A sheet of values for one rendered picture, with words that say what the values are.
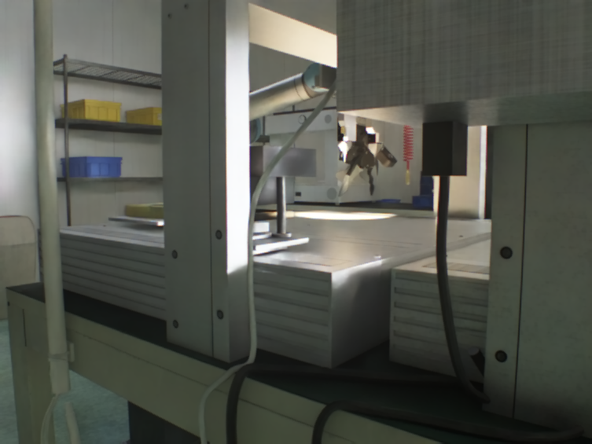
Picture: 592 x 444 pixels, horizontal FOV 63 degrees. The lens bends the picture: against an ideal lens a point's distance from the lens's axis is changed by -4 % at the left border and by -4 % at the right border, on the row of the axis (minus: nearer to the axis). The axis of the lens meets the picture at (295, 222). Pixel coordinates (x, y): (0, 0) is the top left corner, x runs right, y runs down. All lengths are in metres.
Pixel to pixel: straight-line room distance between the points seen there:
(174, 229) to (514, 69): 0.41
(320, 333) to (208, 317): 0.13
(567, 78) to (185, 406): 0.50
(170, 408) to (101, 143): 3.94
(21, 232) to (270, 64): 3.39
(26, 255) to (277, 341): 3.34
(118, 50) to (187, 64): 4.11
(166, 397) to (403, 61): 0.47
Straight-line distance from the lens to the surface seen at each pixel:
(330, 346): 0.50
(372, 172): 1.51
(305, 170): 0.63
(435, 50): 0.30
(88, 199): 4.41
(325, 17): 0.67
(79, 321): 0.78
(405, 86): 0.30
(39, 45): 0.80
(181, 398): 0.61
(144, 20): 4.90
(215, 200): 0.53
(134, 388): 0.69
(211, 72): 0.54
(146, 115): 4.28
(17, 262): 3.80
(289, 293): 0.51
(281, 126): 3.81
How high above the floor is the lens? 0.94
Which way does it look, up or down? 5 degrees down
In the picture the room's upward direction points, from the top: straight up
